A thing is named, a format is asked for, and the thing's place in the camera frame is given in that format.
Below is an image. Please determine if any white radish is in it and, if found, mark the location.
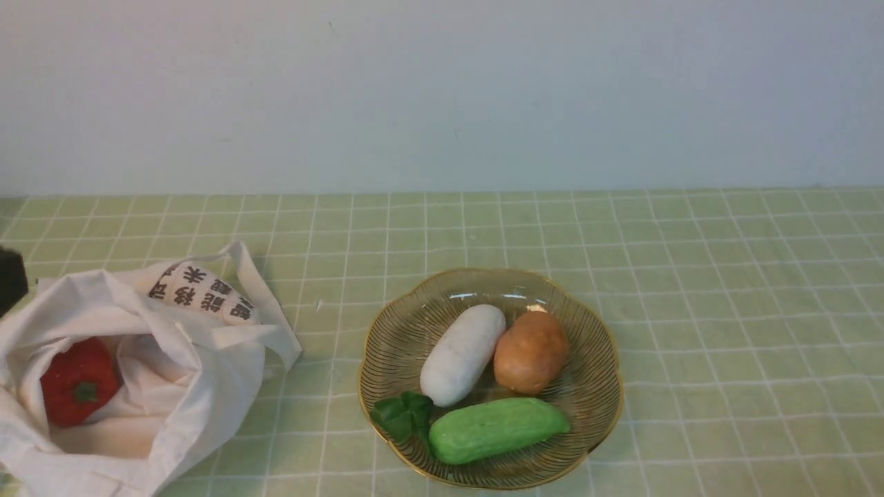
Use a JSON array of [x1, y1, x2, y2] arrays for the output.
[[420, 304, 506, 408]]

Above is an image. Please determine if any amber glass plate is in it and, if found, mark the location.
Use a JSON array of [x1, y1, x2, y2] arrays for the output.
[[358, 268, 623, 491]]

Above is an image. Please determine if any dark green leaf vegetable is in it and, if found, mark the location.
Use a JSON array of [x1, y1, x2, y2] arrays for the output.
[[369, 392, 435, 447]]

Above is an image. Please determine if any white cloth bag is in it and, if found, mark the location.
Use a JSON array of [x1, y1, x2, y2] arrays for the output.
[[1, 240, 302, 496]]

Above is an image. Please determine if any green cucumber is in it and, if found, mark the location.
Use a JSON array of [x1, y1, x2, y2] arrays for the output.
[[428, 397, 570, 465]]

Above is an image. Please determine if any red bell pepper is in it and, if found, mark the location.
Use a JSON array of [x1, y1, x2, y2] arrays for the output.
[[41, 337, 121, 427]]

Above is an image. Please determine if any brown potato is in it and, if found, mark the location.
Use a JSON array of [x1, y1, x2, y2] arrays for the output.
[[493, 311, 570, 396]]

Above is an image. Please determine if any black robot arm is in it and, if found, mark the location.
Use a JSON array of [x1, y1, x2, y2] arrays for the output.
[[0, 246, 29, 318]]

